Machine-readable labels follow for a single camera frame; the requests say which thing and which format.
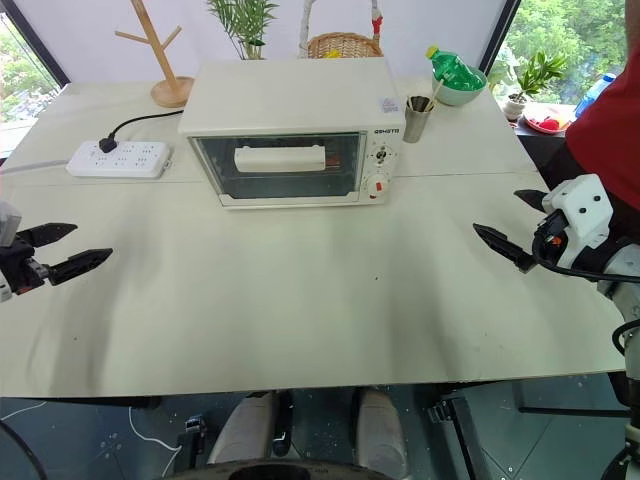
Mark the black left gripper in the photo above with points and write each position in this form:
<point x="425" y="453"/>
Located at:
<point x="20" y="267"/>

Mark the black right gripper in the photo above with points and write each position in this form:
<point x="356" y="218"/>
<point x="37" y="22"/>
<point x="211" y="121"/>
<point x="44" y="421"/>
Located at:
<point x="550" y="240"/>

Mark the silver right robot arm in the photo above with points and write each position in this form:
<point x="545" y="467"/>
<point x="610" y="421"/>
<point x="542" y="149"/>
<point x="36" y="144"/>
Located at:
<point x="627" y="300"/>

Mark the red plate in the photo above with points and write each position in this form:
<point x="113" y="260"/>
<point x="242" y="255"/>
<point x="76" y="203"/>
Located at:
<point x="545" y="124"/>

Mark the white toaster oven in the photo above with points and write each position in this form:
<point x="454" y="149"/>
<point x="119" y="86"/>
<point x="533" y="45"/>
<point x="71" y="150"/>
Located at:
<point x="290" y="95"/>

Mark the white power strip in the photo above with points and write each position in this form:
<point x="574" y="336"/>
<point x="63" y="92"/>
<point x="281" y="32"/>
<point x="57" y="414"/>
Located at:
<point x="120" y="162"/>

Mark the person in red shirt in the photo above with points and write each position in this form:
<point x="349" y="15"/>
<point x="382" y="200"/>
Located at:
<point x="610" y="125"/>

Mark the light green bowl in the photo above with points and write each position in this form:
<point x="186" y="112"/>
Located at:
<point x="457" y="96"/>

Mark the steel cup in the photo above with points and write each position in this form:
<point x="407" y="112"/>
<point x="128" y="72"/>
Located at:
<point x="416" y="125"/>

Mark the blue water bottle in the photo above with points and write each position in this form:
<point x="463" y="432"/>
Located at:
<point x="592" y="95"/>

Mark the small potted plant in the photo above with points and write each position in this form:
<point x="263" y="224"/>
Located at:
<point x="537" y="75"/>

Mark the wooden stick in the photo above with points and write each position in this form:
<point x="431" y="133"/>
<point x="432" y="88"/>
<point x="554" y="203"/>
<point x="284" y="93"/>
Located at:
<point x="438" y="90"/>

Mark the green plastic bottle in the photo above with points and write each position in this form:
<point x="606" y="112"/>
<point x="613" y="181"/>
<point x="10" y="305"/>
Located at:
<point x="452" y="72"/>

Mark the wooden mug tree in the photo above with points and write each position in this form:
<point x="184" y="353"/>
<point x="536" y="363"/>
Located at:
<point x="170" y="90"/>

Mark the wicker basket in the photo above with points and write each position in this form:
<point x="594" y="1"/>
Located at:
<point x="345" y="46"/>

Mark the pale rounded robot leg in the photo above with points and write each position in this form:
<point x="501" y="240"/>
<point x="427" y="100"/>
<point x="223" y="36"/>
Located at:
<point x="242" y="430"/>
<point x="380" y="430"/>

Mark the green leafy plant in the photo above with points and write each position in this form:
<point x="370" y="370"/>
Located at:
<point x="250" y="30"/>

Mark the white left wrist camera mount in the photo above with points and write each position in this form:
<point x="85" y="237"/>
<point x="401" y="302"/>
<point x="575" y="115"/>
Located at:
<point x="7" y="222"/>

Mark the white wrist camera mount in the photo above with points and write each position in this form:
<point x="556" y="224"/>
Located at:
<point x="7" y="222"/>
<point x="582" y="210"/>

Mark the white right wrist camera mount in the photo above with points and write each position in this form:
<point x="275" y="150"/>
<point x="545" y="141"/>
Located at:
<point x="582" y="210"/>

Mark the black table frame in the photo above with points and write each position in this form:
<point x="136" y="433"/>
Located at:
<point x="460" y="430"/>

